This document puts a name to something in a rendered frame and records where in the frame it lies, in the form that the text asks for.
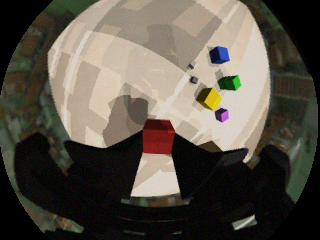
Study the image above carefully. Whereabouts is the red block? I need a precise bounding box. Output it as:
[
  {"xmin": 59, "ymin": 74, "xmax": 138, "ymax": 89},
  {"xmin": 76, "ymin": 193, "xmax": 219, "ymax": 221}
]
[{"xmin": 143, "ymin": 119, "xmax": 175, "ymax": 155}]

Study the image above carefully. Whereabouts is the small purple block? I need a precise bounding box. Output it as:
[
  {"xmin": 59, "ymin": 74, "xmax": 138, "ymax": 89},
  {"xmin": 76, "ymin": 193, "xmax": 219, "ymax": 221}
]
[{"xmin": 215, "ymin": 108, "xmax": 228, "ymax": 123}]

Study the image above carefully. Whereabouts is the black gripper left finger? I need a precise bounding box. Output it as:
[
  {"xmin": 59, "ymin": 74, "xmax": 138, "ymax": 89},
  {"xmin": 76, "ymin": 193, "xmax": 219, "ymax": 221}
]
[{"xmin": 64, "ymin": 129, "xmax": 144, "ymax": 200}]

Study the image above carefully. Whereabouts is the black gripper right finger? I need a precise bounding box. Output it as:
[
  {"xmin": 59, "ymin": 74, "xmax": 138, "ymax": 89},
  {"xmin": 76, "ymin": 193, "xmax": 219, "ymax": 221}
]
[{"xmin": 171, "ymin": 133, "xmax": 249, "ymax": 201}]

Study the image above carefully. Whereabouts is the green block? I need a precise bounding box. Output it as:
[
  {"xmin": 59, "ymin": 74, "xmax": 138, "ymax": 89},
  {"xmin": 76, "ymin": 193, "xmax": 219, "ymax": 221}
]
[
  {"xmin": 217, "ymin": 76, "xmax": 228, "ymax": 89},
  {"xmin": 224, "ymin": 75, "xmax": 241, "ymax": 91}
]

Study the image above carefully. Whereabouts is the blue block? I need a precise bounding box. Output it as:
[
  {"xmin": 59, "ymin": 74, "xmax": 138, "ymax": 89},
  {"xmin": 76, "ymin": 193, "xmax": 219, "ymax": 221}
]
[{"xmin": 209, "ymin": 45, "xmax": 229, "ymax": 64}]

